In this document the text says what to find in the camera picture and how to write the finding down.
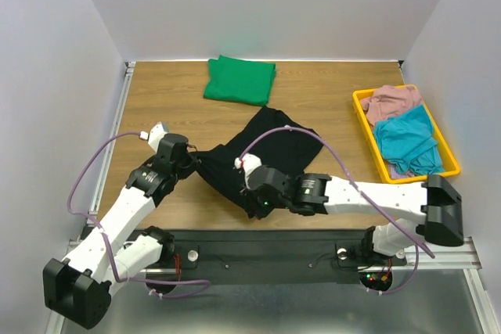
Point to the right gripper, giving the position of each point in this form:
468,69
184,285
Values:
253,204

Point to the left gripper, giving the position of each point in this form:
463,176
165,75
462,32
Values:
191,161

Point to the black t shirt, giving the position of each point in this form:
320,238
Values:
287,151

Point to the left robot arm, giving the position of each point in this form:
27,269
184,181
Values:
81,285

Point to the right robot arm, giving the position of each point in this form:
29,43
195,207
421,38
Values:
419,213

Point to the folded green t shirt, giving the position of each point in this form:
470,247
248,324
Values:
239,80

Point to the teal t shirt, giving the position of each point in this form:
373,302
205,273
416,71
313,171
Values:
407,143

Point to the pink t shirt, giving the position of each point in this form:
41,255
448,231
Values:
389,101

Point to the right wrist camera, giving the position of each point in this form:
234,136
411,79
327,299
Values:
247,163

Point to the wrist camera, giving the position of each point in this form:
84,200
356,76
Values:
247,163
153,137

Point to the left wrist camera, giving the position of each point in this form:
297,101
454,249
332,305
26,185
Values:
153,137

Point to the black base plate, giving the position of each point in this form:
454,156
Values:
214,271

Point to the aluminium front rail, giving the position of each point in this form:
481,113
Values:
146,253

